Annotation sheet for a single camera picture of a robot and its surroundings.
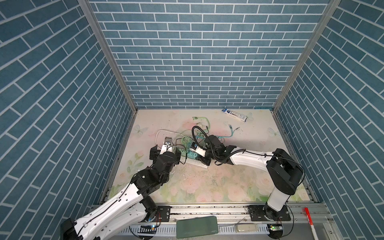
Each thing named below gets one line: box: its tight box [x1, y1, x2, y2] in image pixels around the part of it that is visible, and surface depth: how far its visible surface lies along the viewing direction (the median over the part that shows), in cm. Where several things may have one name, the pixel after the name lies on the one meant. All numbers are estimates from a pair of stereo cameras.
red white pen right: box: [304, 207, 319, 240], surface depth 73 cm
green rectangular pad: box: [176, 216, 219, 239], surface depth 71 cm
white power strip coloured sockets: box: [178, 146, 210, 169], surface depth 88 cm
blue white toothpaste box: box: [221, 108, 248, 122], surface depth 118 cm
